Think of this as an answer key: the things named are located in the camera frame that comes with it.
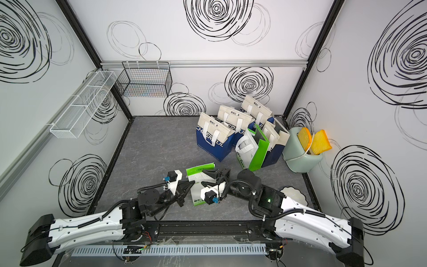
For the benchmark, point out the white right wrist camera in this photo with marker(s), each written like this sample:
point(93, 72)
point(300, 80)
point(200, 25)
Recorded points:
point(210, 195)

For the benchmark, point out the white wire shelf basket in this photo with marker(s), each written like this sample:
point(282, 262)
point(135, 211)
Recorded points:
point(72, 122)

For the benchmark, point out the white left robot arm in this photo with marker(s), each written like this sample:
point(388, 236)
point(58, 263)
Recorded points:
point(125, 221)

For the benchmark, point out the aluminium wall rail back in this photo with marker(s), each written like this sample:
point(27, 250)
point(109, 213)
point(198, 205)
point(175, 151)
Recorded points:
point(203, 63)

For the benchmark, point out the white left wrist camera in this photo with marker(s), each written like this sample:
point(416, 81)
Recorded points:
point(172, 179)

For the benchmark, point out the blue beige bag back row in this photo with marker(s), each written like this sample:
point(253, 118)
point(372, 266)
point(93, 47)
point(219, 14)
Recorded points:
point(260, 113)

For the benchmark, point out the blue beige bag first row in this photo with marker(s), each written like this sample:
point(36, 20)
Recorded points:
point(214, 137)

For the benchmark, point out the grey slotted cable duct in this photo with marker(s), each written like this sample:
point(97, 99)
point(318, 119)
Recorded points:
point(169, 250)

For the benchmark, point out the black wire basket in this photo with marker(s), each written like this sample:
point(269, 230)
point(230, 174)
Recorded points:
point(145, 79)

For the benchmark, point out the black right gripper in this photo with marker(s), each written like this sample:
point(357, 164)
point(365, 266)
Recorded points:
point(217, 173)

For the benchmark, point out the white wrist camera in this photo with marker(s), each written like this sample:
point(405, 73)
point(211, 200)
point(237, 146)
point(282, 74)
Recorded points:
point(172, 179)
point(210, 195)

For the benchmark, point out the aluminium wall rail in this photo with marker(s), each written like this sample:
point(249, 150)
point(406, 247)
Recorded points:
point(14, 172)
point(203, 63)

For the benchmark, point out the blue beige bag middle row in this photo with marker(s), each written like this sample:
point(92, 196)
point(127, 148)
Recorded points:
point(236, 120)

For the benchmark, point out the white scalloped plate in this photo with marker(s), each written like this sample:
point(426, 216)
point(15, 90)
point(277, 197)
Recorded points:
point(295, 194)

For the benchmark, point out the aluminium wall rail left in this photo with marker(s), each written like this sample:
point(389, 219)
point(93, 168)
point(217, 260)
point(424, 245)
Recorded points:
point(14, 172)

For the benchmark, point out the blue beige takeout bag front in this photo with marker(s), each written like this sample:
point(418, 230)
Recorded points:
point(278, 137)

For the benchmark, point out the black corner frame post left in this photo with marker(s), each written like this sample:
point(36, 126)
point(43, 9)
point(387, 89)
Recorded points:
point(90, 49)

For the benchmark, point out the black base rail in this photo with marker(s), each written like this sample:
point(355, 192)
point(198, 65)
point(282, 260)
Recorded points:
point(252, 230)

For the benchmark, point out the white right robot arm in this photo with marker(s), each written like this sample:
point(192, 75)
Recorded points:
point(285, 218)

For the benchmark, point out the black corner frame post right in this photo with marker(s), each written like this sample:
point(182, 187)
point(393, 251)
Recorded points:
point(324, 32)

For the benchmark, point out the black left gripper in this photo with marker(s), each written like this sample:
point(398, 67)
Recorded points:
point(180, 193)

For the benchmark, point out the black corner frame post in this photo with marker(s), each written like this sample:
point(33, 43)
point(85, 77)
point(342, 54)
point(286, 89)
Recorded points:
point(90, 49)
point(324, 32)

